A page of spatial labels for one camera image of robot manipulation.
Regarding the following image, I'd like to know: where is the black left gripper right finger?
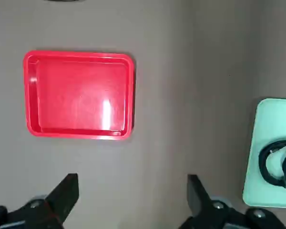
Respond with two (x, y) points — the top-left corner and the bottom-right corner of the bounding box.
(176, 174), (286, 229)

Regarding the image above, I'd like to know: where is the pale green plastic tray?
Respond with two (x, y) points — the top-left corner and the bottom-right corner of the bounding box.
(242, 98), (286, 209)

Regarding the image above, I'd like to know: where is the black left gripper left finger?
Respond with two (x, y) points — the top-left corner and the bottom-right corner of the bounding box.
(0, 173), (80, 229)

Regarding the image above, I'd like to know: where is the red plastic tray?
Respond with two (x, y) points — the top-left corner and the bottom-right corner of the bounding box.
(23, 50), (136, 141)

